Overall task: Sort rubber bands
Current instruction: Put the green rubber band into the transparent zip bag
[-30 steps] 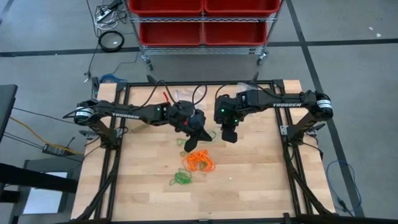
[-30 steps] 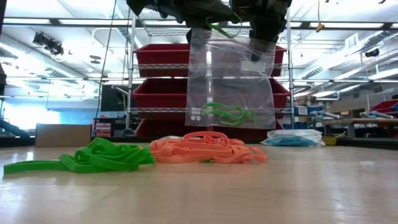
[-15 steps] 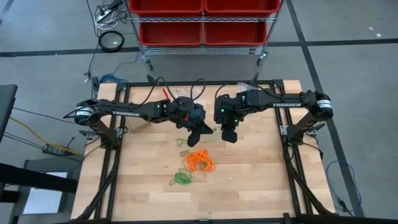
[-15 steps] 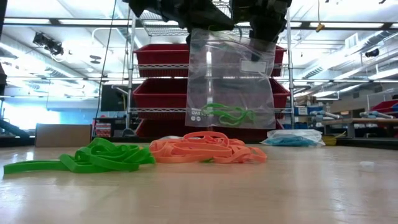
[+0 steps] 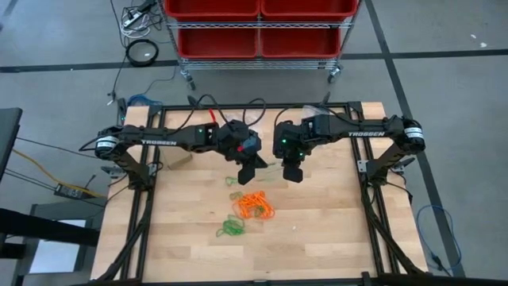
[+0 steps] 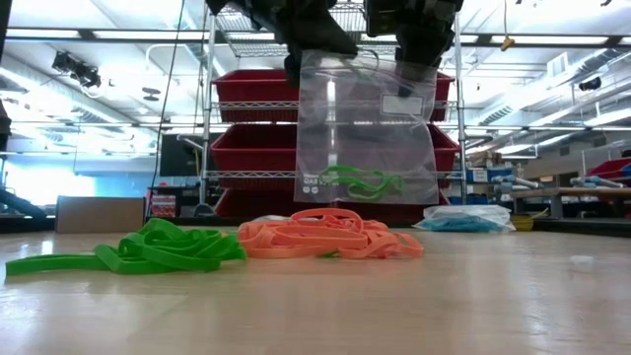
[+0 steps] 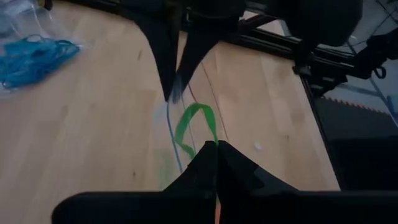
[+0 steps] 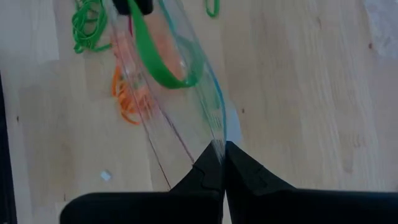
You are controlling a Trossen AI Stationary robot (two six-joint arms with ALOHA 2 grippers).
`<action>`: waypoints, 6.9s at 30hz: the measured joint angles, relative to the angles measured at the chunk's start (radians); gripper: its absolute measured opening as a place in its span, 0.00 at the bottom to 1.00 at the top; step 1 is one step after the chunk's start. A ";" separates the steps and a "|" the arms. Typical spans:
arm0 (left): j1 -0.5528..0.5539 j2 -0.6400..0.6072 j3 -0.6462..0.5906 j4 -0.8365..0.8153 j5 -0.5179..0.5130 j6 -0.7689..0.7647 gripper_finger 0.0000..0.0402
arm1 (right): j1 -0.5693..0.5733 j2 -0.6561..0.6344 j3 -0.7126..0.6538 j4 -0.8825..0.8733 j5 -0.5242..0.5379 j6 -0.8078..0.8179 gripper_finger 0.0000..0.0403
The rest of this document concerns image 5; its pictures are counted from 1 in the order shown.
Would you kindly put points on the black device with green light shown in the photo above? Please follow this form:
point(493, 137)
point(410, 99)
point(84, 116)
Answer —
point(122, 109)

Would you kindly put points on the black desk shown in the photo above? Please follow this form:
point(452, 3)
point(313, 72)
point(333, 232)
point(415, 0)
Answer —
point(8, 135)

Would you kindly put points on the green rubber band tangle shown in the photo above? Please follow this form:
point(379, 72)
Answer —
point(232, 228)

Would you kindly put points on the red plastic bin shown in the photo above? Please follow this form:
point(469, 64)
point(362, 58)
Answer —
point(217, 43)
point(309, 8)
point(212, 8)
point(300, 43)

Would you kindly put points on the orange rubber band tangle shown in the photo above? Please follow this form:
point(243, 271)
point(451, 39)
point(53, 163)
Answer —
point(254, 206)

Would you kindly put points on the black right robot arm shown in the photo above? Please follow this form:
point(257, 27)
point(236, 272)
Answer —
point(365, 133)

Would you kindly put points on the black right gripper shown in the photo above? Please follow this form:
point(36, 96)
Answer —
point(293, 139)

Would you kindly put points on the white power strip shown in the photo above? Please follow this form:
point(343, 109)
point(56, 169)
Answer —
point(133, 18)

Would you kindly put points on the small cardboard box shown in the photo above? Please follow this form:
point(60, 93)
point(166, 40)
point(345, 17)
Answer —
point(178, 162)

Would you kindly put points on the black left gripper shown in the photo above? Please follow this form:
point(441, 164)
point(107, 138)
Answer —
point(238, 141)

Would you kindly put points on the silver arm base bracket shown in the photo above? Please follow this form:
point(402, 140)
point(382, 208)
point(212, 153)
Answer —
point(362, 166)

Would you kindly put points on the black power adapter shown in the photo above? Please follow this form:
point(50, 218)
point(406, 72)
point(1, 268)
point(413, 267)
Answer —
point(69, 191)

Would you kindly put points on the black aluminium rig frame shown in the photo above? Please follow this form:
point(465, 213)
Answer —
point(258, 106)

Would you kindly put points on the black bench frame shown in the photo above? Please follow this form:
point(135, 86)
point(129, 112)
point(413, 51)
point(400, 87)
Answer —
point(39, 232)

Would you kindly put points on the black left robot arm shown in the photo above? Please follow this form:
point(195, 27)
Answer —
point(158, 139)

